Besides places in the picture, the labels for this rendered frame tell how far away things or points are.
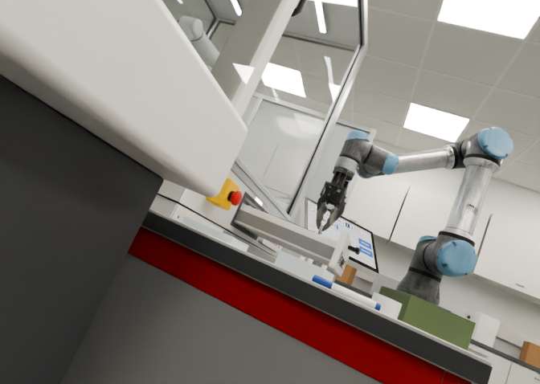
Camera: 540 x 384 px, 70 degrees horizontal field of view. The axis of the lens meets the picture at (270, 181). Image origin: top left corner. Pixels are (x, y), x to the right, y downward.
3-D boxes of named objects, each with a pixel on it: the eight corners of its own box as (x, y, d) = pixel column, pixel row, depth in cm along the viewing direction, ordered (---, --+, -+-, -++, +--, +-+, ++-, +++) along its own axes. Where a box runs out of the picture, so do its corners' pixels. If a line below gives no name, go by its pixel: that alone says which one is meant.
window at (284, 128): (287, 215, 177) (361, 45, 196) (221, 140, 98) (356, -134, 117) (286, 215, 178) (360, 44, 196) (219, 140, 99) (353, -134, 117)
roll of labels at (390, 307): (370, 308, 90) (377, 292, 91) (366, 306, 97) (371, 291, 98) (399, 321, 89) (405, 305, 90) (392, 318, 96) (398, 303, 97)
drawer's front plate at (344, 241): (341, 276, 132) (352, 247, 134) (333, 268, 106) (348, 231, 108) (336, 275, 133) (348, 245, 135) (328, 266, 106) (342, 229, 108)
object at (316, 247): (337, 270, 132) (344, 253, 133) (330, 261, 108) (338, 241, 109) (237, 227, 145) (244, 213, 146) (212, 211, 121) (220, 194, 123)
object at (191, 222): (246, 252, 84) (249, 245, 84) (230, 245, 76) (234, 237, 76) (199, 231, 89) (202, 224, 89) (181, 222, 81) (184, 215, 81)
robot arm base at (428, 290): (426, 304, 147) (434, 279, 148) (446, 310, 132) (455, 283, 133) (389, 288, 147) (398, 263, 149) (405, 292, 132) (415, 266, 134)
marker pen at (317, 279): (378, 312, 74) (381, 304, 74) (378, 312, 72) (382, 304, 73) (311, 281, 77) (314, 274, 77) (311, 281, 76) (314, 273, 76)
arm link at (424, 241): (431, 278, 147) (443, 245, 149) (450, 281, 134) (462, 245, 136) (402, 266, 147) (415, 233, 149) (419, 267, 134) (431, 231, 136)
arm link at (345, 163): (338, 161, 137) (360, 169, 135) (333, 173, 136) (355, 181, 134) (337, 153, 130) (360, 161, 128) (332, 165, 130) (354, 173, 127)
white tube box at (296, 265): (329, 289, 94) (334, 275, 95) (318, 284, 87) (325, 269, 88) (286, 270, 100) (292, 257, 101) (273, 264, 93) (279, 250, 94)
